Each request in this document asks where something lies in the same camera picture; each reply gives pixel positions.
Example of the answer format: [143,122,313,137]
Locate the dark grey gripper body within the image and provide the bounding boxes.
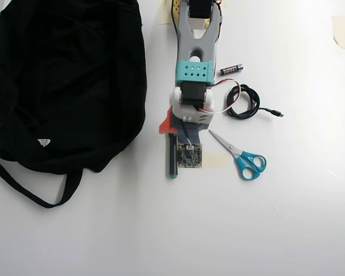
[171,114,208,144]

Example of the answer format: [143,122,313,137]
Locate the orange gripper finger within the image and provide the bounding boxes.
[159,106,178,135]

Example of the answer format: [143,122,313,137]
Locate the green marker pen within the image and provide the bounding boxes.
[168,133,179,180]

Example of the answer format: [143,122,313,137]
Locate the black fabric bag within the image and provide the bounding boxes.
[0,0,148,209]

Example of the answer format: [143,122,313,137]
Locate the wide beige masking tape strip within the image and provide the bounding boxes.
[203,152,229,170]

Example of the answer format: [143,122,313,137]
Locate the black aaa battery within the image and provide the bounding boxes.
[219,64,244,76]

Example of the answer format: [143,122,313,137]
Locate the camera circuit board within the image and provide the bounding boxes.
[177,141,204,170]

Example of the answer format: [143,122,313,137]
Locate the white red servo wire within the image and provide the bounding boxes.
[197,77,243,115]

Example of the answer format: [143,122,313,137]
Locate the blue handled scissors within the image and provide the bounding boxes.
[208,129,267,181]

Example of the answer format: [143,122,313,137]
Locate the black braided usb cable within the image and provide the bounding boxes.
[225,84,285,121]

